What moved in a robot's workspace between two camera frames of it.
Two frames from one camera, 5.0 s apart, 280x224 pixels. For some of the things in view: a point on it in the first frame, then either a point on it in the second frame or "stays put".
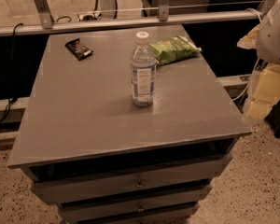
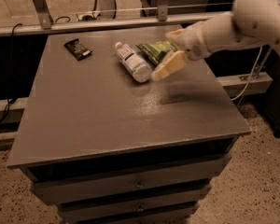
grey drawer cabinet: [90, 149] stays put
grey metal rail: [130, 24] stays put
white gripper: [273, 39] to [191, 42]
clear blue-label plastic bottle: [143, 71] to [140, 71]
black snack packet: [79, 49] stays put
